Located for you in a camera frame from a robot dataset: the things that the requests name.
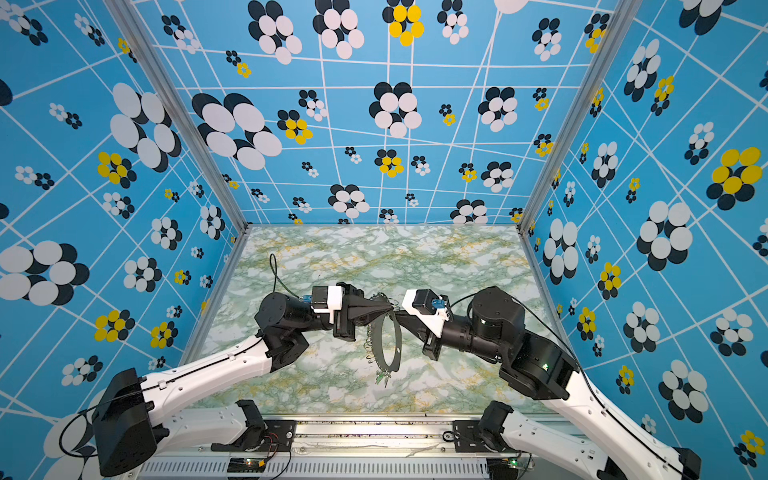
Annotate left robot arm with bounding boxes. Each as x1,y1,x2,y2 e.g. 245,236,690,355
92,284,394,477

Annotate perforated cable duct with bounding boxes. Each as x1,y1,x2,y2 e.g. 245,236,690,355
134,456,490,479

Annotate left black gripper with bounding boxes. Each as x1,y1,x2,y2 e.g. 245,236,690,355
294,284,390,344

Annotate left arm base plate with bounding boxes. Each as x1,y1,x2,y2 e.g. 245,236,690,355
211,420,297,452

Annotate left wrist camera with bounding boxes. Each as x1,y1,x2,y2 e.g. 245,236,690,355
301,285,344,315

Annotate right corner aluminium post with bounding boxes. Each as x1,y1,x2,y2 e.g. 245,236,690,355
519,0,642,234

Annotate aluminium front rail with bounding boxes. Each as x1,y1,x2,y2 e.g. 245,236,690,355
151,415,536,479

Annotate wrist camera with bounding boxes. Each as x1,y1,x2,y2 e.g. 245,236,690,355
301,285,344,315
401,289,450,338

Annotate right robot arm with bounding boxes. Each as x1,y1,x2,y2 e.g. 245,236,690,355
395,286,702,479

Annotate left corner aluminium post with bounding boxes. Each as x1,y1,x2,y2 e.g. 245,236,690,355
106,1,248,235

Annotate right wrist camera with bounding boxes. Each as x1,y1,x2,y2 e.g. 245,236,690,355
401,289,450,338

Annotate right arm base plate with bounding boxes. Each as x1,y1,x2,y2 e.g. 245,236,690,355
450,420,497,453

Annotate corner aluminium post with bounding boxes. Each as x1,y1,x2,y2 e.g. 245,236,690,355
106,1,248,235
519,0,642,234

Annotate grey metal key ring plate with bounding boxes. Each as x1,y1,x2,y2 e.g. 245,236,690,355
364,312,403,387

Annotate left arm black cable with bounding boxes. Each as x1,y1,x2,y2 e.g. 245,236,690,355
58,253,307,460

